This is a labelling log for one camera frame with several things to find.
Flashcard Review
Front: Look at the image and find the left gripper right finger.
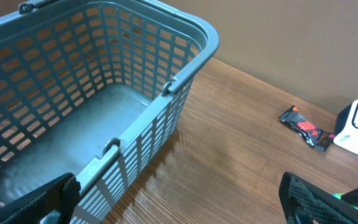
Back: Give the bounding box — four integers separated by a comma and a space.
278, 172, 358, 224

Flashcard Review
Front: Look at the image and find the grey plastic basket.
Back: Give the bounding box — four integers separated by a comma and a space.
0, 1, 219, 223

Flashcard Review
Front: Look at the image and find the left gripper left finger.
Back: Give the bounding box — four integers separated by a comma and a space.
0, 173, 81, 224

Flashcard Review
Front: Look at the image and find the black hex wrench packet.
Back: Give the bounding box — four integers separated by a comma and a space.
279, 105, 336, 151

